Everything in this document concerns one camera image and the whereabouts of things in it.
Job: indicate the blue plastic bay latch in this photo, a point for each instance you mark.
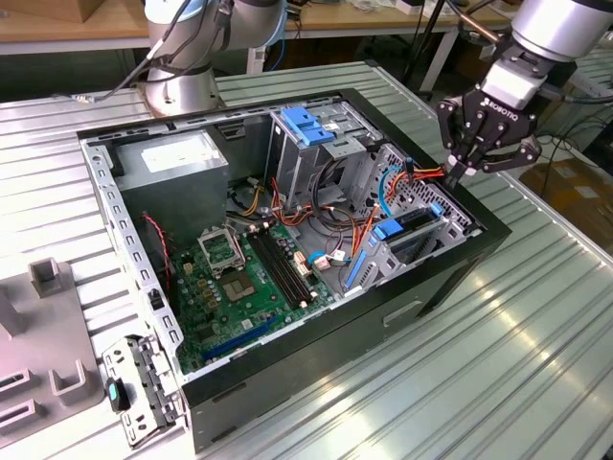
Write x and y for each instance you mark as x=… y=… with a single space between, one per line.
x=301 y=124

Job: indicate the metal slat side table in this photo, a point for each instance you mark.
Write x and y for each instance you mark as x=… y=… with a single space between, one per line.
x=598 y=72

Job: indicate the hard disk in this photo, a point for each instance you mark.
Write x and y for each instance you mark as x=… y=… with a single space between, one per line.
x=412 y=219

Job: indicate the green motherboard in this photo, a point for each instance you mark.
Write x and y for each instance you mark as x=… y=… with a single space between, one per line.
x=254 y=311

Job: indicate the flat cardboard box with label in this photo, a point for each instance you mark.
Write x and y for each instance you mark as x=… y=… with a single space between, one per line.
x=574 y=191

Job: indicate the wooden desk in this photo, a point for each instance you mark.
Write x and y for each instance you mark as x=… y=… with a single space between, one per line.
x=345 y=19

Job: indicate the grey parts rack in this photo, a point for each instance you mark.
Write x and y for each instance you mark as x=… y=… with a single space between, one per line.
x=52 y=330

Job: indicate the black latch with blue tab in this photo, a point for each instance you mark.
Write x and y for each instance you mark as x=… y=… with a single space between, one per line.
x=117 y=395

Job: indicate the black PC case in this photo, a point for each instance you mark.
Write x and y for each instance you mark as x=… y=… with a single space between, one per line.
x=335 y=335

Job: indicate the metal disk bay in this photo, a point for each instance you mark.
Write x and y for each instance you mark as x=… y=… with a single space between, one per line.
x=452 y=232

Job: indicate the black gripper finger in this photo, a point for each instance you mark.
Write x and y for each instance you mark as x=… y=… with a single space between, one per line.
x=517 y=153
x=447 y=124

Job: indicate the black case fan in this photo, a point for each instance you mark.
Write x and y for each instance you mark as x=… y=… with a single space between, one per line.
x=153 y=239

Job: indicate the metal optical drive cage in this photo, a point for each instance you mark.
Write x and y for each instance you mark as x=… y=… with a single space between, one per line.
x=297 y=163

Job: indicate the brown cardboard box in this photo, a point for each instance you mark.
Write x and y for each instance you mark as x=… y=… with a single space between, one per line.
x=88 y=8

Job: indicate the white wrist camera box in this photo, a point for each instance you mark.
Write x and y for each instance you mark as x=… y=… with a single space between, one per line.
x=507 y=88

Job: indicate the blue expansion slot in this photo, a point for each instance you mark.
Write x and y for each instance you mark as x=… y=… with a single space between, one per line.
x=239 y=341

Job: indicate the black RAM slot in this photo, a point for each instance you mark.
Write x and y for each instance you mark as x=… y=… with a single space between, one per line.
x=274 y=270
x=291 y=263
x=286 y=266
x=280 y=268

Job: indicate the grey power supply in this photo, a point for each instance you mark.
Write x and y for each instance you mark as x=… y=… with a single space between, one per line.
x=172 y=201

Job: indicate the metal expansion bracket plate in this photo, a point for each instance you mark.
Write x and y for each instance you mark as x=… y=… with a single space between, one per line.
x=117 y=357

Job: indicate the blue white board plug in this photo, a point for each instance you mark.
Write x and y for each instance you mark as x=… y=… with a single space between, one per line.
x=318 y=261

